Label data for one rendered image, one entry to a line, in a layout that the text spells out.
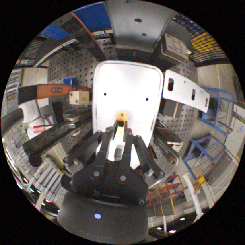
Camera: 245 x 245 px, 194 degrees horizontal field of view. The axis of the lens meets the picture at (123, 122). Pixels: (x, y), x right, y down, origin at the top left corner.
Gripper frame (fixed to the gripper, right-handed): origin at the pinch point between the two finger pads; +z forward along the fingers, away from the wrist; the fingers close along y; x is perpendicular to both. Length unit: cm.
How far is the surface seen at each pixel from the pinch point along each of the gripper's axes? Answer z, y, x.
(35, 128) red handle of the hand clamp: -9.4, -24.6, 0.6
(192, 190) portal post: -4, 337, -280
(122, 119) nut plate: 4.4, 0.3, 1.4
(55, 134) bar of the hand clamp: -7.7, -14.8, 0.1
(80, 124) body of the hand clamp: 1.5, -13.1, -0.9
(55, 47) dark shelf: 2.2, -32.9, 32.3
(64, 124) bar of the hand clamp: -4.9, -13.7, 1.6
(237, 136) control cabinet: -15, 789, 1
